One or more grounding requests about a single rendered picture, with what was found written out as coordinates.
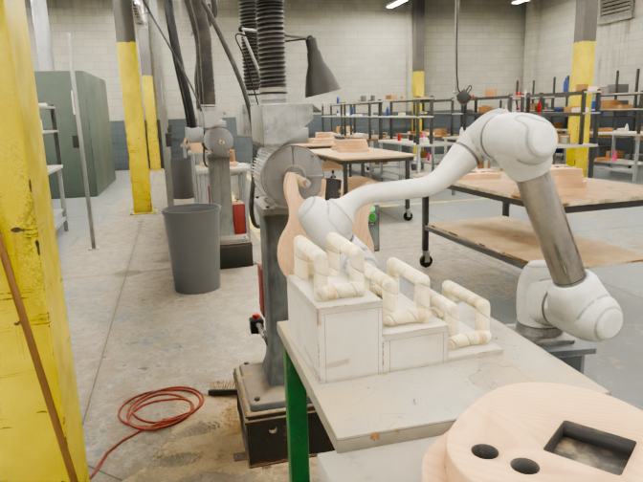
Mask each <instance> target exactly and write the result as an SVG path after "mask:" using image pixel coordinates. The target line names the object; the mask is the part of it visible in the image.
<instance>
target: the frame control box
mask: <svg viewBox="0 0 643 482"><path fill-rule="evenodd" d="M373 206H375V210H374V211H373V212H370V213H369V215H370V214H371V213H373V214H375V216H376V218H375V220H374V221H370V220H369V219H368V230H369V233H370V235H371V238H372V241H373V245H374V251H375V252H378V251H379V250H380V235H379V205H378V204H375V203H374V205H373Z"/></svg>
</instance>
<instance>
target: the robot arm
mask: <svg viewBox="0 0 643 482"><path fill-rule="evenodd" d="M557 145H558V134H557V131H556V129H555V128H554V126H553V125H552V124H551V123H550V122H549V121H547V120H545V119H544V118H542V117H539V116H536V115H533V114H526V113H510V112H509V111H507V110H505V109H502V108H498V109H494V110H492V111H490V112H487V113H486V114H484V115H482V116H481V117H480V118H478V119H477V120H476V121H475V122H474V123H473V124H472V125H470V126H469V127H468V128H467V129H466V130H465V131H464V132H463V133H462V135H461V136H460V137H459V138H458V140H457V141H456V142H455V143H454V145H453V146H452V147H451V149H450V150H449V152H448V153H447V155H446V156H445V157H444V159H443V160H442V162H441V163H440V164H439V166H438V167H437V168H436V169H435V170H434V171H433V172H432V173H430V174H428V175H426V176H424V177H420V178H415V179H408V180H402V181H394V182H386V183H379V184H372V185H367V186H361V187H358V188H356V189H354V190H352V191H350V192H348V193H347V194H346V195H345V196H343V197H342V198H339V199H330V200H328V201H325V200H324V199H323V198H322V197H317V196H314V197H309V198H307V199H306V200H305V201H304V202H303V203H302V204H301V206H300V207H299V222H300V224H301V226H302V228H303V229H304V231H305V232H306V234H307V235H308V237H309V238H310V239H311V240H312V241H313V243H314V244H315V245H316V246H318V247H319V248H320V249H322V250H323V251H324V252H326V236H327V234H328V233H330V232H335V233H337V234H339V235H340V236H341V237H343V238H345V239H346V240H348V241H350V242H351V243H353V244H355V245H356V246H358V247H360V248H361V249H362V250H363V252H364V261H366V262H367V263H369V264H371V265H372V266H374V267H375V268H377V269H378V262H377V259H376V257H375V255H374V254H373V253H372V252H371V251H370V250H369V248H368V247H367V246H366V245H365V244H364V243H363V242H362V241H361V240H359V239H358V238H357V237H356V235H355V234H354V233H353V232H352V231H351V230H352V226H353V225H354V224H355V222H354V218H355V214H356V212H357V211H358V210H359V209H360V208H361V207H362V206H364V205H366V204H370V203H375V202H385V201H394V200H405V199H415V198H423V197H427V196H431V195H434V194H436V193H438V192H440V191H442V190H444V189H445V188H447V187H448V186H450V185H452V184H453V183H454V182H456V181H457V180H459V179H460V178H461V177H463V176H464V175H466V174H467V173H469V172H470V171H472V170H473V169H475V168H476V167H478V166H479V165H480V164H481V163H483V162H484V161H485V160H488V161H489V160H496V161H497V162H498V164H499V165H500V166H501V168H502V169H503V170H504V172H505V173H506V175H507V176H508V177H509V178H510V179H511V180H513V181H515V182H516V185H517V188H518V190H519V193H520V196H521V199H522V201H523V204H524V207H525V209H526V212H527V215H528V217H529V220H530V223H531V225H532V228H533V231H534V232H535V235H536V238H537V240H538V243H539V246H540V248H541V251H542V253H543V258H544V260H533V261H530V262H529V263H528V264H527V265H525V266H524V268H523V270H522V272H521V275H520V278H519V282H518V288H517V301H516V310H517V320H516V324H506V325H505V326H507V327H509V328H510V329H512V330H513V331H515V332H516V333H518V334H520V335H521V336H523V337H524V338H526V339H528V340H530V341H531V342H533V343H534V344H536V345H538V346H542V345H554V344H574V343H575V338H578V339H581V340H589V341H603V340H607V339H610V338H612V337H614V336H615V335H616V334H617V333H618V332H619V331H620V329H621V327H622V323H623V313H622V311H621V308H620V306H619V305H618V303H617V301H616V300H615V299H614V298H612V297H610V294H609V293H608V291H607V290H606V289H605V287H604V286H603V284H602V283H601V281H600V280H599V278H598V277H597V275H596V274H594V273H593V272H591V271H588V270H586V269H585V266H584V263H583V260H582V258H581V255H580V253H579V250H578V247H577V244H576V242H575V239H574V236H573V233H572V230H571V227H570V225H569V223H568V220H567V217H566V214H565V209H564V207H563V204H562V201H561V198H560V195H559V192H558V189H557V188H556V185H555V182H554V179H553V176H552V173H551V171H550V168H551V166H552V162H553V159H552V155H553V154H554V152H555V150H556V148H557ZM567 334H568V335H567ZM569 335H571V336H573V337H575V338H573V337H571V336H569Z"/></svg>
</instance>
